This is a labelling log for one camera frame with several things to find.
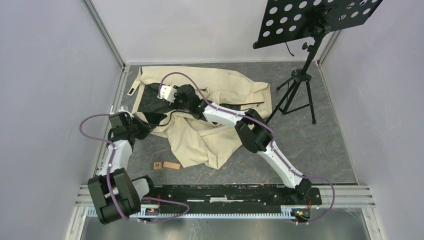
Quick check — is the cream zip-up jacket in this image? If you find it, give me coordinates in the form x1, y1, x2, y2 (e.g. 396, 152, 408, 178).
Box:
130, 66, 272, 169

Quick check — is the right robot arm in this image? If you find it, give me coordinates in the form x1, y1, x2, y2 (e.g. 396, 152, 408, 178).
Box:
158, 84, 312, 204

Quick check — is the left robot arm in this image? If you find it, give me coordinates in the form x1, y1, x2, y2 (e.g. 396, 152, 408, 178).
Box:
87, 110, 157, 225

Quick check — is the wooden letter cube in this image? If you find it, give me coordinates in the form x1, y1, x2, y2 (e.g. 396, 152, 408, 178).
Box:
153, 162, 163, 170

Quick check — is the wooden rectangular block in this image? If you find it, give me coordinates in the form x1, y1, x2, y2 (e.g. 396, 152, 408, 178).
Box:
162, 161, 181, 170

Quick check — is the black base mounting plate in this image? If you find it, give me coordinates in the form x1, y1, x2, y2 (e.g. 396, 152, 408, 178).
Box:
150, 184, 323, 214

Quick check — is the black perforated music stand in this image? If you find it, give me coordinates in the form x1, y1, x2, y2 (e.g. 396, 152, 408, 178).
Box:
252, 0, 381, 124

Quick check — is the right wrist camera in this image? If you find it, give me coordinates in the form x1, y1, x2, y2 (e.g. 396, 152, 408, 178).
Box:
158, 85, 177, 103

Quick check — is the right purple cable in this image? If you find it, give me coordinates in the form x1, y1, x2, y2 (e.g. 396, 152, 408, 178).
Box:
158, 72, 336, 226

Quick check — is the purple cable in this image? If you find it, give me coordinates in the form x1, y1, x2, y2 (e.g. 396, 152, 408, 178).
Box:
158, 72, 336, 226
79, 113, 191, 224

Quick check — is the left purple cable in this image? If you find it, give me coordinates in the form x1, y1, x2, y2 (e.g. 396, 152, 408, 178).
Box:
79, 113, 191, 224

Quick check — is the white slotted cable duct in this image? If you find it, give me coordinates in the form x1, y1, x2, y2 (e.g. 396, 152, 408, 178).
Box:
130, 207, 301, 220

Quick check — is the aluminium frame rail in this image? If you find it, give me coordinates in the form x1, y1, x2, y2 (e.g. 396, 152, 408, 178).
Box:
82, 0, 126, 69

